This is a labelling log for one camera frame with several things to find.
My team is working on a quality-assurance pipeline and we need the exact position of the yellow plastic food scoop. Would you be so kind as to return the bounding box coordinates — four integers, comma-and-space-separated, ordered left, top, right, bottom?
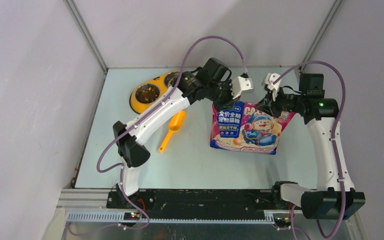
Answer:
158, 110, 187, 153

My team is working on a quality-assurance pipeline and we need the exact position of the brown pet food kibble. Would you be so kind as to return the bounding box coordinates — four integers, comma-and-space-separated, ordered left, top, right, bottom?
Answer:
134, 72, 179, 104

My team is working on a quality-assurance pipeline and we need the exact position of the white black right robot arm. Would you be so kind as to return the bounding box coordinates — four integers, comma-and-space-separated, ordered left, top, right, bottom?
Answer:
257, 73, 366, 220

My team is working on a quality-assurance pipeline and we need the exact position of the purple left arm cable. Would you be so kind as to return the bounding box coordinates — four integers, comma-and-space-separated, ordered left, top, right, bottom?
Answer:
66, 35, 249, 237

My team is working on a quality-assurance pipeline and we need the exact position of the aluminium right corner post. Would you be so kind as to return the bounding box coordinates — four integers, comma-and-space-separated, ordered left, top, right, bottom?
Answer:
302, 0, 344, 62

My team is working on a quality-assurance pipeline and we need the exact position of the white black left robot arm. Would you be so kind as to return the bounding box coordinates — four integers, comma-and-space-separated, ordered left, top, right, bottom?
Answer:
113, 57, 237, 208

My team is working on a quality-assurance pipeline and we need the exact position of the yellow double pet bowl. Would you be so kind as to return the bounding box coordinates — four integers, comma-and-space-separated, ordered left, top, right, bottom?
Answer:
129, 70, 179, 114

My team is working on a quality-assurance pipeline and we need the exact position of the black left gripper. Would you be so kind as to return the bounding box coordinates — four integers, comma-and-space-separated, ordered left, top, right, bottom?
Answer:
204, 78, 240, 113

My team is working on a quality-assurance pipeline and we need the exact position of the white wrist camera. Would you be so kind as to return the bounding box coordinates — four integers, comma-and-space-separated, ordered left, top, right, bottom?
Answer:
261, 73, 281, 102
231, 76, 254, 99

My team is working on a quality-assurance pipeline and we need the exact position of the grey slotted cable duct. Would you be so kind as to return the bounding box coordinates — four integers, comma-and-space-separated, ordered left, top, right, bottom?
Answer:
66, 211, 275, 224

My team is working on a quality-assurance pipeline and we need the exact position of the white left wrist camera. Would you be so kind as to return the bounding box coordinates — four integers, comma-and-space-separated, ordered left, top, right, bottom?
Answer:
231, 76, 254, 99

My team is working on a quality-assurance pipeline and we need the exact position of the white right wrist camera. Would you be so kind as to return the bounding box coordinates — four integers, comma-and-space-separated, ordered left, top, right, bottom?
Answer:
261, 73, 281, 102

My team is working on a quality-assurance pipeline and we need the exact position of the aluminium front frame rail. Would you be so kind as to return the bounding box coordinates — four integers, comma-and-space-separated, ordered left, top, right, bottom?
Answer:
56, 188, 359, 240

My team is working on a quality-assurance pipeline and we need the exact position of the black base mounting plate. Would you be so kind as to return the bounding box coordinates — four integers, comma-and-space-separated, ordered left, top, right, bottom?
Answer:
106, 189, 292, 218

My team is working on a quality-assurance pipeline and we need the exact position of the colourful cat food bag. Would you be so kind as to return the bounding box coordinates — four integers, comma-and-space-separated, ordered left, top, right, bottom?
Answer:
209, 101, 295, 155

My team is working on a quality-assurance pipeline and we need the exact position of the aluminium left corner post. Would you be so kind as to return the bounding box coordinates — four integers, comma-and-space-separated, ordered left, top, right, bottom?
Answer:
63, 0, 109, 74

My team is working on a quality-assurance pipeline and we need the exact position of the aluminium corner post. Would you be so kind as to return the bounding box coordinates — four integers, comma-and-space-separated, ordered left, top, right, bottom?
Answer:
302, 0, 344, 62
63, 0, 109, 74

